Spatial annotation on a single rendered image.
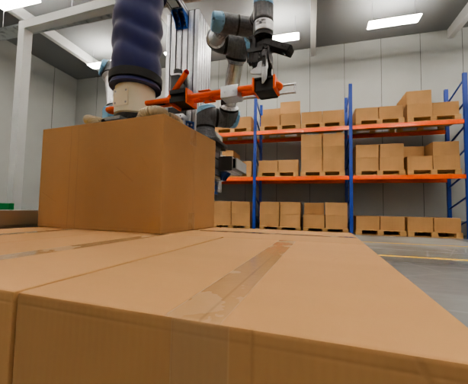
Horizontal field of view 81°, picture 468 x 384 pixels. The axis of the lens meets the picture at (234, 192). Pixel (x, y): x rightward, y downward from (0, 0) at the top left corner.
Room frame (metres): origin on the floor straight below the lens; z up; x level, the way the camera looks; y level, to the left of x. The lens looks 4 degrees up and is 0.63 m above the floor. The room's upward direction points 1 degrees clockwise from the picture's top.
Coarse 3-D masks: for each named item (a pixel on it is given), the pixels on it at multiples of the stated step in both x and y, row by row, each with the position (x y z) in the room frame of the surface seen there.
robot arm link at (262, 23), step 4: (256, 20) 0.96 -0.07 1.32; (260, 20) 0.94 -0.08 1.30; (264, 20) 0.94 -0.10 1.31; (268, 20) 0.95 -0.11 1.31; (256, 24) 0.96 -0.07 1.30; (260, 24) 0.95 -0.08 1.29; (264, 24) 0.94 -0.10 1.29; (268, 24) 0.95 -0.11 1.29; (272, 24) 0.96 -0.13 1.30; (256, 28) 0.96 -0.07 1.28; (260, 28) 0.95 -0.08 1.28; (264, 28) 0.95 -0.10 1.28; (268, 28) 0.95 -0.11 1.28; (272, 28) 0.96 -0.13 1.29; (272, 32) 0.97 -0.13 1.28
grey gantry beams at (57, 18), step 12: (96, 0) 3.29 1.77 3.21; (108, 0) 3.23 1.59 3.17; (60, 12) 3.48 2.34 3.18; (72, 12) 3.41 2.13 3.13; (84, 12) 3.36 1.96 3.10; (96, 12) 3.36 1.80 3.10; (108, 12) 3.35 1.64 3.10; (24, 24) 3.68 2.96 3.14; (36, 24) 3.62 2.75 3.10; (48, 24) 3.61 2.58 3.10; (60, 24) 3.61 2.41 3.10
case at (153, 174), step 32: (64, 128) 1.07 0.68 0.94; (96, 128) 1.01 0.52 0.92; (128, 128) 0.95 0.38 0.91; (160, 128) 0.90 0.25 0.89; (64, 160) 1.07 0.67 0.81; (96, 160) 1.00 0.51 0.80; (128, 160) 0.95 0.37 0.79; (160, 160) 0.90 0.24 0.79; (192, 160) 1.07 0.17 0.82; (64, 192) 1.06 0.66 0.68; (96, 192) 1.00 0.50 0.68; (128, 192) 0.95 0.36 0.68; (160, 192) 0.90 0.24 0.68; (192, 192) 1.08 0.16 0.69; (64, 224) 1.06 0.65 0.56; (96, 224) 1.00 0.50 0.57; (128, 224) 0.94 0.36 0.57; (160, 224) 0.90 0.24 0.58; (192, 224) 1.08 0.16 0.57
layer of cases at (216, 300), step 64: (0, 256) 0.46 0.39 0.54; (64, 256) 0.47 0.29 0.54; (128, 256) 0.49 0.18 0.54; (192, 256) 0.50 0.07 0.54; (256, 256) 0.51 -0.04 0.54; (320, 256) 0.52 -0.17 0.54; (0, 320) 0.28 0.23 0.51; (64, 320) 0.26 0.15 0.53; (128, 320) 0.24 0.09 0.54; (192, 320) 0.22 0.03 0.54; (256, 320) 0.22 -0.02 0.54; (320, 320) 0.22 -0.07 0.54; (384, 320) 0.22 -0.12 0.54; (448, 320) 0.23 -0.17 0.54
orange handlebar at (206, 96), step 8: (240, 88) 0.97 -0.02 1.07; (248, 88) 0.96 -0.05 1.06; (280, 88) 0.95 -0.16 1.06; (192, 96) 1.05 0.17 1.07; (200, 96) 1.04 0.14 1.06; (208, 96) 1.02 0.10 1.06; (216, 96) 1.05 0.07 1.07; (152, 104) 1.13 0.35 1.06; (168, 104) 1.14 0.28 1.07; (112, 112) 1.25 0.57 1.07
